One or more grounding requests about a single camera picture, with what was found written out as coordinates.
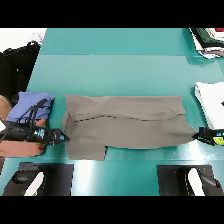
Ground heap of clothes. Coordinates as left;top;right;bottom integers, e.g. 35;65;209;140
189;27;224;60

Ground black garment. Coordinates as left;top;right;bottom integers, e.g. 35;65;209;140
0;40;42;98

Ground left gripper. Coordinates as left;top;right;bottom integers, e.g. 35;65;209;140
44;127;66;147

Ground orange garment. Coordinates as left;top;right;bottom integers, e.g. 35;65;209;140
0;118;48;158

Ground brown garment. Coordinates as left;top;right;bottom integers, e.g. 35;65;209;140
0;94;13;121

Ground blue garment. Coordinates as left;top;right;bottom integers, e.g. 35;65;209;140
6;91;56;125

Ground grey-brown shirt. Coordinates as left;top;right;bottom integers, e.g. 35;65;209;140
62;95;198;162

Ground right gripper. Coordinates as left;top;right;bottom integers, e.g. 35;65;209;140
197;126;217;146

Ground white garment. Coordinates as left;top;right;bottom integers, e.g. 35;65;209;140
194;81;224;130

